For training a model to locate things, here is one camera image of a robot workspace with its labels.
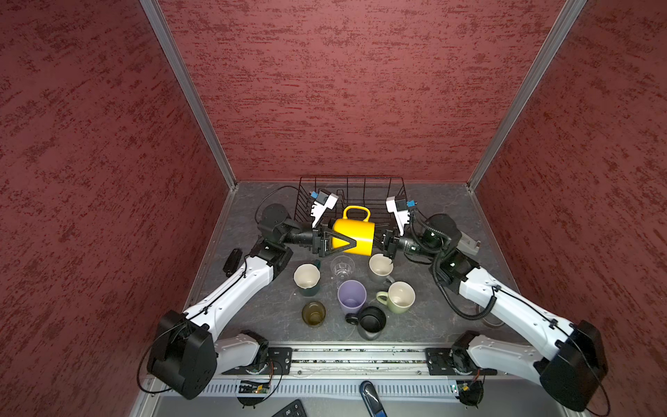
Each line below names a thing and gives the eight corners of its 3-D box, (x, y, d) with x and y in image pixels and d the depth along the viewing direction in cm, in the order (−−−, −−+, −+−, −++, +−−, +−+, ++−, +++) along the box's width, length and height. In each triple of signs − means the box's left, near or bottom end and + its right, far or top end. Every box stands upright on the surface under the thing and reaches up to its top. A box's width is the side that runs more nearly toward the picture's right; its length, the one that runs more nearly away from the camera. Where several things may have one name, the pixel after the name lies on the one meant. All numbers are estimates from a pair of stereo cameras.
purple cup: (337, 320, 83) (337, 308, 74) (337, 294, 88) (337, 280, 79) (364, 320, 83) (367, 308, 74) (363, 294, 89) (366, 280, 79)
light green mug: (392, 323, 83) (397, 314, 75) (375, 302, 87) (378, 292, 79) (413, 305, 86) (420, 295, 79) (396, 286, 91) (401, 274, 83)
